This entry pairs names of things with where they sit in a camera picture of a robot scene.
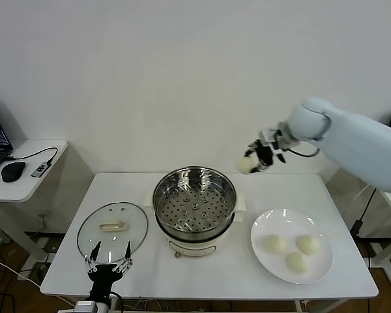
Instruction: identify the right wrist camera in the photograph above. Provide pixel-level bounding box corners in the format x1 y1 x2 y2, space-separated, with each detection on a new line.
267 129 287 164

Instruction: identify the perforated steel steamer basket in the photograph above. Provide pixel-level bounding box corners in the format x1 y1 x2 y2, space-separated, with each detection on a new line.
152 166 238 236

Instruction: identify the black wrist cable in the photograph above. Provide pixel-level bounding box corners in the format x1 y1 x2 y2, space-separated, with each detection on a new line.
288 146 321 158
111 292 124 313

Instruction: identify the black computer mouse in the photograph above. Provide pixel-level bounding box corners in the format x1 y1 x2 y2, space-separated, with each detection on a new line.
1 162 27 183

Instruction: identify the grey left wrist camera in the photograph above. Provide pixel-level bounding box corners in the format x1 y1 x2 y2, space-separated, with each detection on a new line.
74 300 97 313

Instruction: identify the white floor cable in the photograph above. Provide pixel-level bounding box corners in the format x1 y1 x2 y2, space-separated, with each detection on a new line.
0 252 42 288

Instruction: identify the black usb hub cable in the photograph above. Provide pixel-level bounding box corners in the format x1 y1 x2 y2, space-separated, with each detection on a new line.
6 147 59 164

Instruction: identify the round glass pot lid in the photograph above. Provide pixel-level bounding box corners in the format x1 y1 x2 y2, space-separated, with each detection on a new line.
77 201 149 264

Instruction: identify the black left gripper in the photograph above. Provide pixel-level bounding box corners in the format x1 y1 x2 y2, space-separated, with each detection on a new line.
83 240 134 303

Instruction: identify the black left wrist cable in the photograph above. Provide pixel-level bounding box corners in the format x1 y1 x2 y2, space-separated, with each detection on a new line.
111 292 124 313

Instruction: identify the grey usb hub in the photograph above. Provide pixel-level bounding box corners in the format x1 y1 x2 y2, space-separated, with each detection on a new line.
31 160 51 179

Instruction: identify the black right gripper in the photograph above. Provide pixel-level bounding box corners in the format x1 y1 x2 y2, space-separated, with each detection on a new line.
244 139 277 174

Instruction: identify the white steamed baozi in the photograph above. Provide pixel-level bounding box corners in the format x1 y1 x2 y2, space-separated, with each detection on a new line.
295 233 321 256
263 233 287 254
239 156 256 175
285 250 310 274

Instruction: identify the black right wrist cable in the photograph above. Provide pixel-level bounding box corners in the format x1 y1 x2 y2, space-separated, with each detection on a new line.
288 146 321 158

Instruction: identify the round white plate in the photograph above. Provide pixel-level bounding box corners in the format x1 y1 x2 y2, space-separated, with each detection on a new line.
250 208 334 284

